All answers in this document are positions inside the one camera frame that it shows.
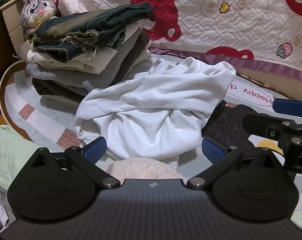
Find patterned play mat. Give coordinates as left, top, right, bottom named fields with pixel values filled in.
left=4, top=52, right=302, bottom=210

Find cream fluffy fabric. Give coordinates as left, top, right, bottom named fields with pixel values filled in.
left=107, top=158, right=188, bottom=184

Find grey bunny plush toy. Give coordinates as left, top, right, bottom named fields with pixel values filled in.
left=20, top=0, right=57, bottom=40

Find cream folded garment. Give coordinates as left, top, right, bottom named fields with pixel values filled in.
left=18, top=23, right=142, bottom=74

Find grey folded sweatshirt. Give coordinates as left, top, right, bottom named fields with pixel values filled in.
left=25, top=33, right=152, bottom=92

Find dark green frayed jeans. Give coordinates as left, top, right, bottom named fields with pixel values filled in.
left=28, top=2, right=153, bottom=63

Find white hoodie sweatshirt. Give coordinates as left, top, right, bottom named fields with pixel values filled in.
left=74, top=57, right=236, bottom=160

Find white quilt with red bears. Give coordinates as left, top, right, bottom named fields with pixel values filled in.
left=53, top=0, right=302, bottom=82

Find beige bedside cabinet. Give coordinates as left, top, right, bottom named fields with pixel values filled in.
left=0, top=0, right=25, bottom=53

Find dark brown folded garment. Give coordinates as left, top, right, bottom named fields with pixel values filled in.
left=26, top=32, right=150, bottom=102

